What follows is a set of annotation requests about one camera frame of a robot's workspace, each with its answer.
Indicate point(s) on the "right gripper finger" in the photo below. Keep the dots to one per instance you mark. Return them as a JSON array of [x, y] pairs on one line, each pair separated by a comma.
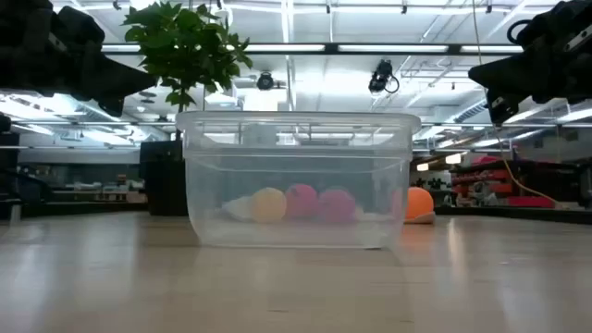
[[504, 76]]

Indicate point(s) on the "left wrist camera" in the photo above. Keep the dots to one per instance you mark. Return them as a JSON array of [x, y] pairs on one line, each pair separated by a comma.
[[112, 105]]

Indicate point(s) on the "background workbench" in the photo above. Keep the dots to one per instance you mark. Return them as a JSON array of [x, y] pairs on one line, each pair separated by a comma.
[[92, 187]]

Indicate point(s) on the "green leafy plant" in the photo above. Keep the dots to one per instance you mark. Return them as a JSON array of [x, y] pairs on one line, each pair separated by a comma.
[[185, 46]]

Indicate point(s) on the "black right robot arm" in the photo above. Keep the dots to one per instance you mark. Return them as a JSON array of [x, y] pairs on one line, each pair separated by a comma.
[[586, 55]]

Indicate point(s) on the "red round toy fruit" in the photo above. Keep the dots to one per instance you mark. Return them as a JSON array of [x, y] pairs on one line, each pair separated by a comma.
[[336, 205]]

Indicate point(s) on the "red toy bell pepper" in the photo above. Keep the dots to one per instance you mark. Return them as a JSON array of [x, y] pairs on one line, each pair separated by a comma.
[[301, 201]]

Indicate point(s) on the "black ceiling light rail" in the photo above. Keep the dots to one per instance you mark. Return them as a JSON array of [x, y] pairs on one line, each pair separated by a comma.
[[330, 47]]

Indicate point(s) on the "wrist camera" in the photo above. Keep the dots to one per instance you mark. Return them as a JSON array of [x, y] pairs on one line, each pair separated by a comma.
[[112, 105], [501, 108]]

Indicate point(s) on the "orange toy fruit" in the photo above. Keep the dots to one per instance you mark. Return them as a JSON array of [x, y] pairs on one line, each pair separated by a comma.
[[420, 202]]

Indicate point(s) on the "round black ceiling camera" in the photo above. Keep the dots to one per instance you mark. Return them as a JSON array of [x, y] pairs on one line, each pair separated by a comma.
[[265, 81]]

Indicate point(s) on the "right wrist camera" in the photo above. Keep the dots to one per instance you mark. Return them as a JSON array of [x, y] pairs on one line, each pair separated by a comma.
[[501, 108]]

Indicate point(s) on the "shelf with red bins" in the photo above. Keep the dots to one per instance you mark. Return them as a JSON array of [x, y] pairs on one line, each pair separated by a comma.
[[527, 202]]

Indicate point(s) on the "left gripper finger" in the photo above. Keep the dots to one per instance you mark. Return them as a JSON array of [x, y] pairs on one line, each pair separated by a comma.
[[120, 81]]

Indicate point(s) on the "beige cloth towel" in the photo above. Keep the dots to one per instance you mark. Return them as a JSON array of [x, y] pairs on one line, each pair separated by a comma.
[[425, 220]]

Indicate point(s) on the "black aluminium table frame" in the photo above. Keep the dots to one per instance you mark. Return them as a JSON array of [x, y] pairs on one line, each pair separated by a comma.
[[69, 209]]

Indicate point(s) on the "black plant pot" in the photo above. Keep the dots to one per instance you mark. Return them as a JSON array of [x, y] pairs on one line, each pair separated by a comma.
[[162, 185]]

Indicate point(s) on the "yellow toy lemon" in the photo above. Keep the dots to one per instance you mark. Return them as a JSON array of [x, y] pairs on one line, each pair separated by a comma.
[[269, 205]]

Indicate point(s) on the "clear plastic tupperware container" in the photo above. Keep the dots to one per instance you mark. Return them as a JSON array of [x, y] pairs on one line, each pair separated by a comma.
[[296, 236]]

